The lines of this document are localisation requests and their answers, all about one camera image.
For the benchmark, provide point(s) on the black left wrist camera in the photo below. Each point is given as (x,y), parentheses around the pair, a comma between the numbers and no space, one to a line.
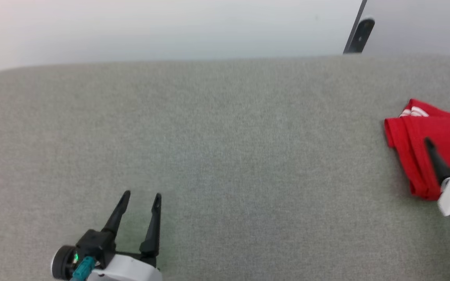
(98,246)

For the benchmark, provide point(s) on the red and white shirt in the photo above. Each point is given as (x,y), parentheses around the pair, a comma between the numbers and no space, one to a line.
(412,132)

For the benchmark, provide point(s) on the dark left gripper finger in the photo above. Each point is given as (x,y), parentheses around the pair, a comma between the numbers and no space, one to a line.
(116,216)
(152,234)

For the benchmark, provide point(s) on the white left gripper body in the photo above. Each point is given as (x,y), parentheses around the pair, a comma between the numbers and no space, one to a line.
(131,269)

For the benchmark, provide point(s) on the grey fabric sofa cushion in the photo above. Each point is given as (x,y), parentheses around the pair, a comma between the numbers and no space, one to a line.
(229,156)

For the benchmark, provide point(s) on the teal left camera connector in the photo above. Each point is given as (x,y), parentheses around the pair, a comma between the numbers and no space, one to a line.
(82,269)

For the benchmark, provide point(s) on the dark metal bracket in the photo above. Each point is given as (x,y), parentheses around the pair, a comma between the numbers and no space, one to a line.
(359,35)

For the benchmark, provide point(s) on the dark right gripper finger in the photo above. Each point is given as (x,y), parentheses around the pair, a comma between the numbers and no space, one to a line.
(440,166)

